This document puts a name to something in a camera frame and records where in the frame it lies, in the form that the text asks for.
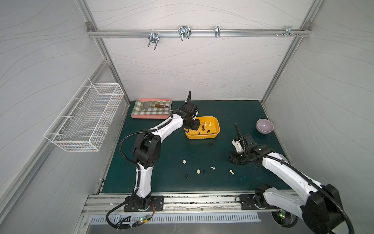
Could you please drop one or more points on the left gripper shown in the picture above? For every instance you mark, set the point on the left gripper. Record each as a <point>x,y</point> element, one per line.
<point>192,124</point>

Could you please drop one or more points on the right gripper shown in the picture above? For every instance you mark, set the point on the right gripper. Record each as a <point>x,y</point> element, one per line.
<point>239,158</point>

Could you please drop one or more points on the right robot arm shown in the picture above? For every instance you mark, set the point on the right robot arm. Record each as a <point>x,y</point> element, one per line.
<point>318,205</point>

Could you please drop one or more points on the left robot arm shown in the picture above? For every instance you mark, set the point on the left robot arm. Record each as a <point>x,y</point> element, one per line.
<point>147,148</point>

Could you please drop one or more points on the yellow plastic storage box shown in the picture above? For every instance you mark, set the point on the yellow plastic storage box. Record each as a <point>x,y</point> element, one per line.
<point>214,129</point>

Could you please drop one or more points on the purple bowl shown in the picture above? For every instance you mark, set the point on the purple bowl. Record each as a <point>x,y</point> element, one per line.
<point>264,126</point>

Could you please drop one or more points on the pink striped plate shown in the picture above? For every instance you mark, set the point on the pink striped plate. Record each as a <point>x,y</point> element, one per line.
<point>283,157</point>

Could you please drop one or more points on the pink tray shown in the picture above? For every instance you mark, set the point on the pink tray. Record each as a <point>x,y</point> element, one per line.
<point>156,117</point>

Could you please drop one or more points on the green checkered cloth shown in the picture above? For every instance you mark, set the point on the green checkered cloth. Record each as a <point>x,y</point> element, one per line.
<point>137,110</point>

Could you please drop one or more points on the metal hook clamp middle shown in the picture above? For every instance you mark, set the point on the metal hook clamp middle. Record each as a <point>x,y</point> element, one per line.
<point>184,32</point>

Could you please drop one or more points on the metal hook clamp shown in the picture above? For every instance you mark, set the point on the metal hook clamp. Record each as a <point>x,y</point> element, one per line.
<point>288,33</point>
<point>184,32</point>
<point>153,39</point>

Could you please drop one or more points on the metal hook clamp left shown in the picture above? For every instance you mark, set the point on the metal hook clamp left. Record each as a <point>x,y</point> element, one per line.
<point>153,39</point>

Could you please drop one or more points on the metal hook small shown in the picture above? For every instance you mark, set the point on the metal hook small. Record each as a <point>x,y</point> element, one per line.
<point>217,31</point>

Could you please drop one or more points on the metal hook clamp right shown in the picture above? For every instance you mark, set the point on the metal hook clamp right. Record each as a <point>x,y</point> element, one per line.
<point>288,33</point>

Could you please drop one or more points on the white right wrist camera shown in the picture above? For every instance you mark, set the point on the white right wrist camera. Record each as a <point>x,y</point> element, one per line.
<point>238,146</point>

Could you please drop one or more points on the wooden handled spatula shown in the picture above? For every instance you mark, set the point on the wooden handled spatula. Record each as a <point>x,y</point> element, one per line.
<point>149,104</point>

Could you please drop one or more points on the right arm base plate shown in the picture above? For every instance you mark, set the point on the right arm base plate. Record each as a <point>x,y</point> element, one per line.
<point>248,202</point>

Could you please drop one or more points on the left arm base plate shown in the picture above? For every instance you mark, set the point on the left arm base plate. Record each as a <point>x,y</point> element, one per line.
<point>148,204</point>

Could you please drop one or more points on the aluminium crossbar rail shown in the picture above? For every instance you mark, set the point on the aluminium crossbar rail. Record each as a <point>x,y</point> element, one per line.
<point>195,33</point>

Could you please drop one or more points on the white wire basket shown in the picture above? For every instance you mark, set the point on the white wire basket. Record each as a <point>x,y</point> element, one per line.
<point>84,122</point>

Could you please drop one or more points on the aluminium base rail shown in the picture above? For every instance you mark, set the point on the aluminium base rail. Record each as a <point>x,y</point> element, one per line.
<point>223,202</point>

